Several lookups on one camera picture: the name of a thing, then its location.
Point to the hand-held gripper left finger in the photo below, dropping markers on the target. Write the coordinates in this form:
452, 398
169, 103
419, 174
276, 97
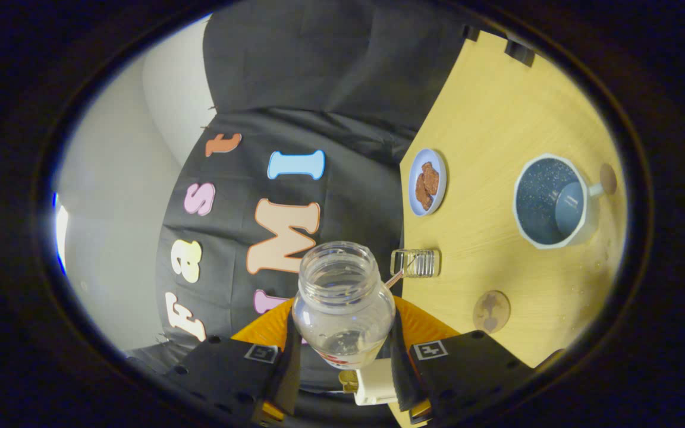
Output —
288, 374

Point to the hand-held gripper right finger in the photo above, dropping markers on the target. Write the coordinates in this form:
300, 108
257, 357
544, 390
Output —
402, 380

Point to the clear plastic bottle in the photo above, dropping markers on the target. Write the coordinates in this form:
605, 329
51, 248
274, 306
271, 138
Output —
342, 321

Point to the patterned wooden coaster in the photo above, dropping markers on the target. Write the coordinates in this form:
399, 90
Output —
491, 312

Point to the white cup speckled blue inside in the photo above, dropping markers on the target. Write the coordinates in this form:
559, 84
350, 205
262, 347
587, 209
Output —
541, 202

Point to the plain brown round coaster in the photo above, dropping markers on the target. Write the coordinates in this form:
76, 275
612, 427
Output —
608, 178

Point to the white toaster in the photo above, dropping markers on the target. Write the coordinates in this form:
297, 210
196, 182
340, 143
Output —
375, 383

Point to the brown toast slice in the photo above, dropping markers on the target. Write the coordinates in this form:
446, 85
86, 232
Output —
348, 380

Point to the pink and white straw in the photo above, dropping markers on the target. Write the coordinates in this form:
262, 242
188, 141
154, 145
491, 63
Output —
395, 279

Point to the clear ribbed glass holder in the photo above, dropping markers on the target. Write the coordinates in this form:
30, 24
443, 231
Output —
423, 264

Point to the brown food piece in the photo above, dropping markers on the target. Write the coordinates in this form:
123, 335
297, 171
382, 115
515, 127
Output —
431, 177
422, 195

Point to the light blue plate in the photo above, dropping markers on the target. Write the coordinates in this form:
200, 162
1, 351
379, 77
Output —
429, 156

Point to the wooden table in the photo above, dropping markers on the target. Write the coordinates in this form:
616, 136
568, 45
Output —
497, 119

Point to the black table clamp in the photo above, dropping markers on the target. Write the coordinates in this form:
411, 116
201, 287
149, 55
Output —
470, 32
519, 52

